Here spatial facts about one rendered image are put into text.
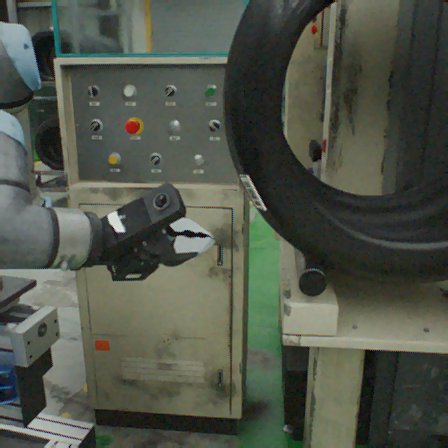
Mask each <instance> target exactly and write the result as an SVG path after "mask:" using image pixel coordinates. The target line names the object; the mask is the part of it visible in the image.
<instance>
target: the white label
mask: <svg viewBox="0 0 448 448"><path fill-rule="evenodd" d="M240 177H241V179H242V181H243V183H244V185H245V187H246V189H247V192H248V194H249V196H250V198H251V200H252V202H253V203H254V205H255V207H256V209H259V210H263V211H266V209H265V207H264V205H263V203H262V201H261V199H260V197H259V196H258V194H257V192H256V190H255V188H254V186H253V184H252V182H251V180H250V179H249V177H248V175H243V174H240Z"/></svg>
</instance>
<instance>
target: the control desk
mask: <svg viewBox="0 0 448 448"><path fill-rule="evenodd" d="M227 59H228V57H95V58H58V59H54V60H53V61H54V70H55V79H56V89H57V98H58V108H59V118H60V127H61V136H62V144H61V146H62V155H63V165H64V175H65V184H68V186H67V187H66V190H67V200H68V209H78V210H81V211H83V212H88V213H94V214H96V215H97V216H98V217H99V218H101V217H105V216H107V215H108V214H110V213H112V212H114V211H116V210H117V209H118V208H120V207H122V206H124V205H126V204H128V203H129V202H131V201H133V200H135V199H137V198H139V197H140V196H142V195H144V194H146V193H148V192H150V191H151V190H153V189H155V188H156V187H158V186H160V185H161V184H163V183H165V182H169V183H171V184H172V185H173V186H174V187H175V188H176V189H178V190H179V192H180V195H181V197H182V200H183V202H184V204H185V207H186V210H187V214H186V216H187V218H189V219H191V220H193V221H194V222H196V223H197V224H198V225H199V226H200V227H202V228H203V229H204V230H206V231H207V232H208V233H210V234H211V235H212V236H213V237H214V241H215V243H214V244H213V245H212V247H211V248H210V249H209V250H207V251H206V252H205V253H203V254H201V255H199V256H198V257H196V258H193V259H191V260H189V261H188V260H187V261H186V262H184V263H182V264H180V265H178V266H173V267H168V266H165V265H163V264H162V263H161V264H158V266H159V267H158V268H157V269H156V270H155V271H154V273H153V274H151V275H150V276H149V277H148V278H147V279H145V280H144V281H113V280H112V276H111V272H110V271H109V270H107V266H106V265H94V266H93V267H90V268H82V269H81V270H80V271H75V276H76V286H77V295H78V305H79V315H80V325H81V334H82V343H83V353H84V362H85V372H86V382H87V392H88V401H89V408H94V412H95V422H96V425H105V426H118V427H132V428H143V429H151V430H161V431H172V432H186V433H201V434H227V435H238V433H239V422H240V419H242V415H243V404H244V383H245V370H246V359H247V318H248V265H249V213H250V200H249V198H248V197H247V193H246V191H245V190H244V188H243V186H242V184H241V182H240V179H239V177H238V175H237V173H236V170H235V168H234V166H233V163H232V160H231V156H230V153H229V149H228V145H227V140H226V135H225V130H224V121H223V83H224V75H225V69H226V63H227ZM94 340H107V341H109V347H110V351H99V350H95V341H94Z"/></svg>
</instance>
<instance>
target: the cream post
mask: <svg viewBox="0 0 448 448"><path fill-rule="evenodd" d="M400 3H401V0H338V2H336V3H335V5H334V6H333V7H332V4H331V15H330V30H329V45H328V58H332V68H331V82H330V93H327V92H326V94H325V106H324V137H323V140H324V139H327V149H326V153H324V152H322V167H321V180H322V181H324V182H325V183H327V184H329V185H331V186H332V187H334V188H337V189H340V190H342V191H346V192H349V193H354V194H360V195H382V187H383V179H384V169H385V159H386V150H387V141H388V132H389V114H390V104H391V94H392V86H393V76H394V67H395V58H396V48H397V39H398V30H399V12H400ZM364 356H365V349H353V348H334V347H317V346H310V351H309V367H308V381H307V397H306V412H305V429H304V442H303V448H355V439H356V429H357V421H358V411H359V401H360V393H361V383H362V374H363V365H364Z"/></svg>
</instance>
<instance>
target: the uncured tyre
mask: <svg viewBox="0 0 448 448"><path fill-rule="evenodd" d="M336 2H338V0H249V1H248V3H247V5H246V7H245V9H244V11H243V13H242V18H241V20H240V21H239V24H238V26H237V29H236V32H235V35H234V38H233V41H232V44H231V46H230V50H229V54H228V59H227V63H226V69H225V75H224V83H223V121H224V130H225V135H226V140H227V145H228V149H229V153H230V156H231V160H232V163H233V166H234V168H235V170H236V173H237V175H238V177H239V179H240V182H241V184H242V186H243V188H244V190H245V191H246V193H247V197H248V198H249V200H250V201H251V203H252V205H253V206H254V207H255V205H254V203H253V202H252V200H251V198H250V196H249V194H248V192H247V189H246V187H245V185H244V183H243V181H242V179H241V177H240V174H243V175H248V177H249V179H250V180H251V182H252V184H253V186H254V188H255V190H256V192H257V194H258V196H259V197H260V199H261V201H262V203H263V205H264V207H265V209H266V211H263V210H259V209H256V207H255V209H256V210H257V212H258V213H259V214H261V216H262V217H263V218H264V219H265V221H266V222H267V223H268V224H269V225H270V226H271V227H272V228H273V229H274V230H275V231H276V232H277V233H278V234H279V235H280V236H281V237H282V238H283V239H285V240H286V241H287V242H288V243H290V244H291V245H292V246H293V247H294V248H295V249H297V250H298V251H300V252H301V253H303V254H304V255H306V256H307V257H309V258H311V259H314V260H316V261H318V262H320V263H321V264H323V265H326V266H328V267H330V268H332V269H333V270H336V271H338V272H341V273H344V274H347V275H350V276H353V277H357V278H361V279H365V280H369V281H374V282H381V283H390V284H425V283H433V282H440V281H446V280H448V167H447V168H446V169H444V170H443V171H442V172H441V173H439V174H438V175H436V176H435V177H433V178H432V179H430V180H429V181H427V182H425V183H424V184H422V185H418V186H416V187H413V188H411V189H408V190H405V191H401V192H397V193H394V194H387V195H360V194H354V193H349V192H346V191H342V190H340V189H337V188H334V187H332V186H331V185H329V184H327V183H325V182H324V181H322V180H321V179H319V178H318V177H316V176H315V175H314V174H311V173H310V172H309V171H308V170H307V169H306V168H305V167H304V166H303V165H302V164H301V163H300V161H299V160H298V159H297V158H296V156H295V155H294V153H293V152H292V150H291V148H290V146H289V145H288V140H287V138H286V136H285V134H284V129H283V118H282V104H283V86H284V80H285V76H286V72H287V69H288V66H289V62H290V59H291V57H292V54H293V51H294V49H295V47H296V45H297V43H298V41H299V39H300V37H301V35H302V33H303V31H304V30H305V28H306V26H307V25H308V24H310V22H311V21H312V20H313V19H314V18H315V17H316V16H317V15H318V14H319V13H320V12H322V11H323V10H324V9H325V8H327V7H328V6H330V5H331V4H334V3H336Z"/></svg>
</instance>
